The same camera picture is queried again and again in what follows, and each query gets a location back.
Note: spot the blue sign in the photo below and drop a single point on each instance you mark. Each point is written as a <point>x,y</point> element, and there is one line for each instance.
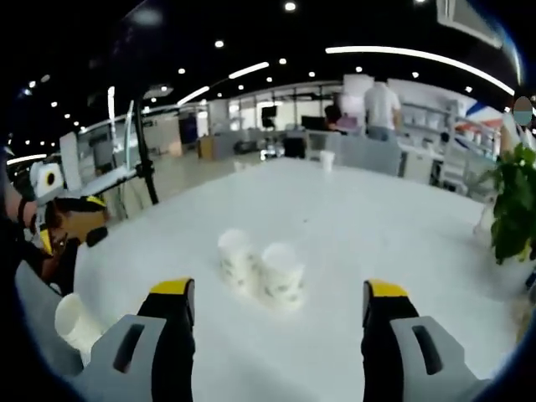
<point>188,130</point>

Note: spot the ceiling air vent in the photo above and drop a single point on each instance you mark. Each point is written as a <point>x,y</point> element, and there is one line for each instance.
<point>469,19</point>

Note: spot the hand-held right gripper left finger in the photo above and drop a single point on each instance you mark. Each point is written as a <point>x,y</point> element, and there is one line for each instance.
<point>173,335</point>

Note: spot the white table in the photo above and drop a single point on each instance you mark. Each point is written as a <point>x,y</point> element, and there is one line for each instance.
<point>335,234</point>

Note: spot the long curved ceiling light strip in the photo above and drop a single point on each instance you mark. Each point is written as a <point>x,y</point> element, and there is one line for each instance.
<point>419,53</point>

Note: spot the grey office chair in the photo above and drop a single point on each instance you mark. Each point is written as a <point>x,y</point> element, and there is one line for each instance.
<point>324,144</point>

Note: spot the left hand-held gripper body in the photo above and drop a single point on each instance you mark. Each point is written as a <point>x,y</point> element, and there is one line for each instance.
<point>46,182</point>

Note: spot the black case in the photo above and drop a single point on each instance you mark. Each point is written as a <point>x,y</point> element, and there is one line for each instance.
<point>294,146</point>

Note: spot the green potted plant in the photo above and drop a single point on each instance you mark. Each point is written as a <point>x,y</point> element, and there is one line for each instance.
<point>515,201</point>

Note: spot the white display shelf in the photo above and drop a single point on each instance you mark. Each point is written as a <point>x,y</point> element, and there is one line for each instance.
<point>427,121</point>

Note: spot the person's left hand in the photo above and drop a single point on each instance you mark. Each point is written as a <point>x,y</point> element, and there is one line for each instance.
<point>31,215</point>

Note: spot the grey partition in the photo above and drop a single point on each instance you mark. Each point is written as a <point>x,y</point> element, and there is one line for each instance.
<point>370,155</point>

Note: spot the white pillar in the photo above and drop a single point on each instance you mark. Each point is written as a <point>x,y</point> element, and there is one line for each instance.
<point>71,161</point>

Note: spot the red blue wall banner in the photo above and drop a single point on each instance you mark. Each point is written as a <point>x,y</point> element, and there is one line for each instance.
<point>477,121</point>

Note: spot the black wristband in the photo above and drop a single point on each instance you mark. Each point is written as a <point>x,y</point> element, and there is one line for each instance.
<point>21,211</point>

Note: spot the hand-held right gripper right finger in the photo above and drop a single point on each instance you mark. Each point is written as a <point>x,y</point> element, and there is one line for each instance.
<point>381,335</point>

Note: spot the short ceiling light strip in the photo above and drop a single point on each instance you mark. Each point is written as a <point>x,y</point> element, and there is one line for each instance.
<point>25,159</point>
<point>193,95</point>
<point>249,70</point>

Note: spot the group of round ceiling spotlights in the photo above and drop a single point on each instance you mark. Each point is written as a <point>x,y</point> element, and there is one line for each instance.
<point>219,43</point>

